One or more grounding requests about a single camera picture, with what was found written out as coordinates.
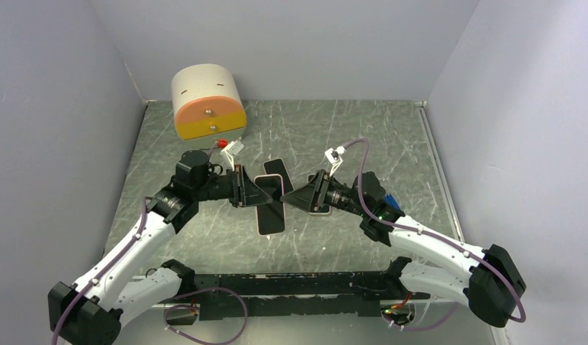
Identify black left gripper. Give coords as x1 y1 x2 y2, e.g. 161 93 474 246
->
193 164 272 208

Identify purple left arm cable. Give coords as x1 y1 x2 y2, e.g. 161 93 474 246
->
50 197 150 345

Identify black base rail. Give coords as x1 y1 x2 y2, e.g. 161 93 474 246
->
165 271 429 321

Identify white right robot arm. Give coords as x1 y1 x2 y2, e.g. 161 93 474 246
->
280 170 526 328

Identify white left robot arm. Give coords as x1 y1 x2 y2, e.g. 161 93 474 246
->
48 150 272 344

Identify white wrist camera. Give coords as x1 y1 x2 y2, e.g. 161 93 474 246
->
324 146 346 177
217 139 244 170

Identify pink phone case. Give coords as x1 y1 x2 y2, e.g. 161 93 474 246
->
252 173 289 237

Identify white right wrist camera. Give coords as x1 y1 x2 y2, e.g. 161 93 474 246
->
324 146 346 177

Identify cream round drawer box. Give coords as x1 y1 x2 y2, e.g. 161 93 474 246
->
171 63 247 142

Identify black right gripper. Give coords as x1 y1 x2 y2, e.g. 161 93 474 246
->
280 170 369 217

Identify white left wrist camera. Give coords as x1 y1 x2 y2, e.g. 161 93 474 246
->
217 139 244 170

